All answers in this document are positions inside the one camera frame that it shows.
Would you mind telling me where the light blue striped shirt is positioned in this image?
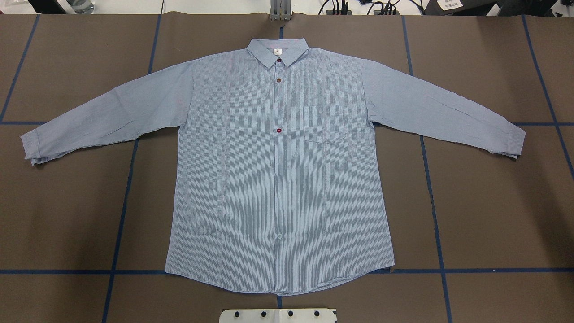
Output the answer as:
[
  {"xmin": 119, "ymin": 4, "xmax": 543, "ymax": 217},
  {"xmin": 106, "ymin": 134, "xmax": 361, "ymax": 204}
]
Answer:
[{"xmin": 21, "ymin": 39, "xmax": 526, "ymax": 296}]

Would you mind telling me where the grey aluminium frame post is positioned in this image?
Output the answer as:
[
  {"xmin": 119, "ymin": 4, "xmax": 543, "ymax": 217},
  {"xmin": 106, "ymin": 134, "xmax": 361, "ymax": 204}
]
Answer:
[{"xmin": 270, "ymin": 0, "xmax": 292, "ymax": 21}]

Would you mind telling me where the black cable bundle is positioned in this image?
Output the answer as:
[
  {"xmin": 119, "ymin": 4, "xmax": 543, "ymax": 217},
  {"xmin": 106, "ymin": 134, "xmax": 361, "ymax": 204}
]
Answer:
[{"xmin": 317, "ymin": 0, "xmax": 426, "ymax": 16}]

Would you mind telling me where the clear water bottle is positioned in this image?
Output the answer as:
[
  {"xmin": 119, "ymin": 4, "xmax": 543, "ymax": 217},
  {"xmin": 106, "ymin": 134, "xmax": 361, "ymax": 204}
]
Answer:
[{"xmin": 68, "ymin": 0, "xmax": 95, "ymax": 15}]

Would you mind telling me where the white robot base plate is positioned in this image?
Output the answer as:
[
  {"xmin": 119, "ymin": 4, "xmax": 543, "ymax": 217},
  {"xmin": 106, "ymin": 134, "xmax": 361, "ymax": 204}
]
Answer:
[{"xmin": 219, "ymin": 308, "xmax": 338, "ymax": 323}]

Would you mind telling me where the black box with label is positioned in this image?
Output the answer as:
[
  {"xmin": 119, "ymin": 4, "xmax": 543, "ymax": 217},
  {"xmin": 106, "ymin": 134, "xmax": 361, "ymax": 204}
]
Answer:
[{"xmin": 423, "ymin": 0, "xmax": 497, "ymax": 16}]

